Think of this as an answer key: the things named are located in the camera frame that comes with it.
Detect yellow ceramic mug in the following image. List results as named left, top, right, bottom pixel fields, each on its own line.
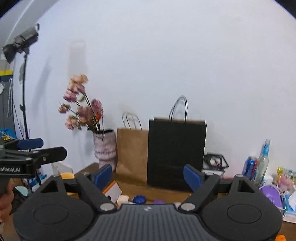
left=60, top=172, right=75, bottom=180

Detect colourful snack packet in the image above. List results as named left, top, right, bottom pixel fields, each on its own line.
left=276, top=167, right=295, bottom=191

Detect black paper bag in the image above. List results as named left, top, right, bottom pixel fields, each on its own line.
left=147, top=95, right=207, bottom=191

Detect clear glass bottle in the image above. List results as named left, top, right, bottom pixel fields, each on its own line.
left=253, top=140, right=270, bottom=187

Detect red cardboard box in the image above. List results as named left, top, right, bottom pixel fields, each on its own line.
left=102, top=180, right=193, bottom=205

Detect brown paper bag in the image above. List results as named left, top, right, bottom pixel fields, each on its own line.
left=116, top=111, right=149, bottom=183

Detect blue drink can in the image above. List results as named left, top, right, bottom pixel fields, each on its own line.
left=242, top=156, right=258, bottom=182

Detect pink dried flowers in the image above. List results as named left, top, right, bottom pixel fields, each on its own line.
left=58, top=74, right=103, bottom=133

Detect purple bottle cap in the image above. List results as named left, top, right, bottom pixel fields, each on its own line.
left=152, top=199, right=165, bottom=205

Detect studio light on stand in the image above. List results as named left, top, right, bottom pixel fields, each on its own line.
left=2, top=22, right=40, bottom=141

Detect purple white pouch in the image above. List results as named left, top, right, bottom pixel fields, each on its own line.
left=259, top=185, right=283, bottom=210

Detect blue bottle cap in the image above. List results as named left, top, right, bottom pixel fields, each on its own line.
left=132, top=195, right=147, bottom=205

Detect tissue box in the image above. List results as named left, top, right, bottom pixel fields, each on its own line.
left=283, top=191, right=296, bottom=224

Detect purple textured vase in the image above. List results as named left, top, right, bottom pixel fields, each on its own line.
left=93, top=129, right=118, bottom=172

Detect orange fruit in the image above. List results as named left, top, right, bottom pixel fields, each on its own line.
left=274, top=235, right=287, bottom=241

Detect clear food container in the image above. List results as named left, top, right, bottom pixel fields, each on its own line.
left=202, top=153, right=229, bottom=178

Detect cream yellow block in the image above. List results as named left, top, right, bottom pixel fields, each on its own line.
left=117, top=195, right=129, bottom=206

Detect white leaflet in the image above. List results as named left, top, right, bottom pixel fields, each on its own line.
left=51, top=162, right=73, bottom=175

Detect person's left hand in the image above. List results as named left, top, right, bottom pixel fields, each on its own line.
left=0, top=179, right=14, bottom=223

